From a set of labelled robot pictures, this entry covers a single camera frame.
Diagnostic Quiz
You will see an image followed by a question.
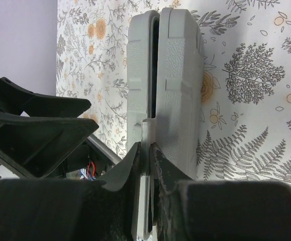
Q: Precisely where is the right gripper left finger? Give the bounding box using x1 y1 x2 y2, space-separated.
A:
0 143 141 240

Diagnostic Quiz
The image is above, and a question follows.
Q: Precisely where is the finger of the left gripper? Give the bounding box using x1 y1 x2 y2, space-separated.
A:
0 77 91 117

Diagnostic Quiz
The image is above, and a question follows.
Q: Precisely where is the grey plastic tool case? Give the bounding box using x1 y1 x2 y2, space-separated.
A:
127 8 204 240

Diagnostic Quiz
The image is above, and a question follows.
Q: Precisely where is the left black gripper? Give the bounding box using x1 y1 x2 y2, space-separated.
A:
0 115 114 180

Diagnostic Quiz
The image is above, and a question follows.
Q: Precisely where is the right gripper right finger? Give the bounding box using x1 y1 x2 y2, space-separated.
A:
150 144 291 240

